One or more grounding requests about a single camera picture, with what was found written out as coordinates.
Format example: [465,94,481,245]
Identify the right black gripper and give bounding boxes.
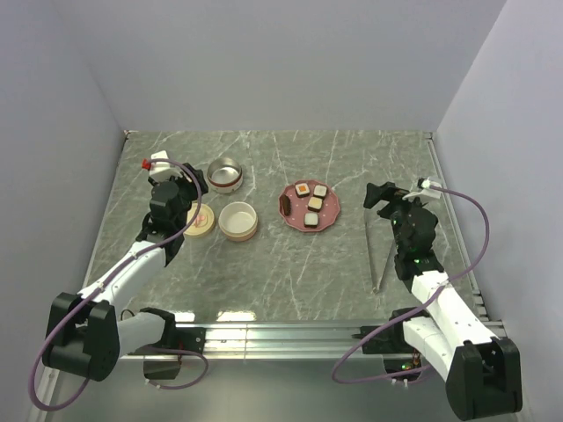
[363,182,428,253]

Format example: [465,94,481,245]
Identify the metal tongs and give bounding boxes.
[363,206,394,294]

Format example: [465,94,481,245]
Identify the tan sushi piece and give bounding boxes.
[307,196,323,212]

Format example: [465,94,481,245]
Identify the white sushi piece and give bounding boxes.
[303,212,319,228]
[313,185,328,199]

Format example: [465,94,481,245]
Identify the orange topped sushi piece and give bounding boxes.
[295,182,311,198]

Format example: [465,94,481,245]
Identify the dark brown food piece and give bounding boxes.
[280,194,291,216]

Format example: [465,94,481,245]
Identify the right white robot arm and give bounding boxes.
[363,179,523,421]

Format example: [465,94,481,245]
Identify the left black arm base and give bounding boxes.
[140,327,207,385]

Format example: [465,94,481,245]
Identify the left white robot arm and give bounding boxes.
[40,158,208,382]

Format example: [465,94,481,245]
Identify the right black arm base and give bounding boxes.
[352,308,422,383]

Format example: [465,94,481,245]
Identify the steel lunch box bowl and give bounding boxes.
[207,157,244,194]

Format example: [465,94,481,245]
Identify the pink lunch box tier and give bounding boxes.
[218,201,258,242]

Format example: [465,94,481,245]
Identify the pink scalloped plate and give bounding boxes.
[278,179,340,233]

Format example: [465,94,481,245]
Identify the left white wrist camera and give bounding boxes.
[142,150,177,183]

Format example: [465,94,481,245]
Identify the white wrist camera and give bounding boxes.
[403,178,442,202]
[142,150,177,183]

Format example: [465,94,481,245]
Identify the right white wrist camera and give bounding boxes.
[403,178,442,202]

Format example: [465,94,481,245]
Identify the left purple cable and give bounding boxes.
[28,158,209,412]

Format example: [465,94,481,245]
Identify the cream lid with pink handle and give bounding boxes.
[184,201,216,238]

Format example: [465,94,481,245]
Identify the aluminium mounting rail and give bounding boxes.
[177,320,381,360]

